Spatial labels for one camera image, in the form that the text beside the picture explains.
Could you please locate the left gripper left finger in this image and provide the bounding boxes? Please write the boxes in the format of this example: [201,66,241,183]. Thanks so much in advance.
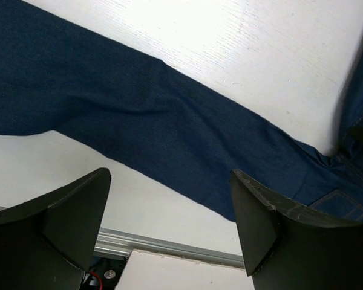
[0,168,111,289]

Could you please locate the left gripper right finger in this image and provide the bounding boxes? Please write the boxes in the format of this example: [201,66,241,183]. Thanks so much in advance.
[229,170,363,289]

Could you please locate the dark blue denim trousers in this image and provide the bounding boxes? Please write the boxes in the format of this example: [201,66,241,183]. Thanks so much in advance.
[0,1,363,222]

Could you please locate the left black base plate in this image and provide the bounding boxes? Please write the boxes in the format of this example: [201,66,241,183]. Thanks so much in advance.
[80,256,128,290]

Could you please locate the aluminium frame rail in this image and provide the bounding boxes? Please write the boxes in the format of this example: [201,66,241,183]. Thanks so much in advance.
[0,204,246,269]

